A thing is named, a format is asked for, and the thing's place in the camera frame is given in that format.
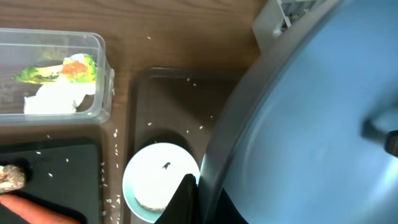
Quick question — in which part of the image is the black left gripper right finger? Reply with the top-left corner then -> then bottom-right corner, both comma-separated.
214,189 -> 248,224

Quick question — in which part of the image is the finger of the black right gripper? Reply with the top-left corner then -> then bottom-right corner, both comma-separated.
361,105 -> 397,157

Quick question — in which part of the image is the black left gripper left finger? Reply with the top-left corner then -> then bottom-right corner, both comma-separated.
155,174 -> 198,224

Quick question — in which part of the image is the light blue rice bowl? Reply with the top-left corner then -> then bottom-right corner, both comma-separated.
122,142 -> 200,223

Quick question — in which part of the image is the blue plate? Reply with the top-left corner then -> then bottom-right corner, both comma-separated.
198,0 -> 397,223

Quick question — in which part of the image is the orange carrot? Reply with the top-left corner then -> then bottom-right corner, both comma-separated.
1,194 -> 81,224

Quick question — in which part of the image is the white tissue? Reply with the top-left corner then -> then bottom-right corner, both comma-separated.
24,82 -> 96,114

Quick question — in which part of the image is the brown shiitake mushroom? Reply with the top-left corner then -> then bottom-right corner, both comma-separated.
1,165 -> 27,194

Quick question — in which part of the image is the yellow green foil wrapper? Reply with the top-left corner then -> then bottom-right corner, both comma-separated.
13,54 -> 97,85

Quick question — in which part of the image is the grey dishwasher rack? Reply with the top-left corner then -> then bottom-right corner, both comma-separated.
252,0 -> 325,54

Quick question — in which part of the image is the dark brown tray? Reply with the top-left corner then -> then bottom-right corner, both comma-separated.
124,67 -> 245,165

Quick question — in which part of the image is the black bin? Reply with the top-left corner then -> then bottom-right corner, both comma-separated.
1,138 -> 102,224

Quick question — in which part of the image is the clear plastic bin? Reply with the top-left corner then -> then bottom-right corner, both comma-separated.
1,28 -> 115,126

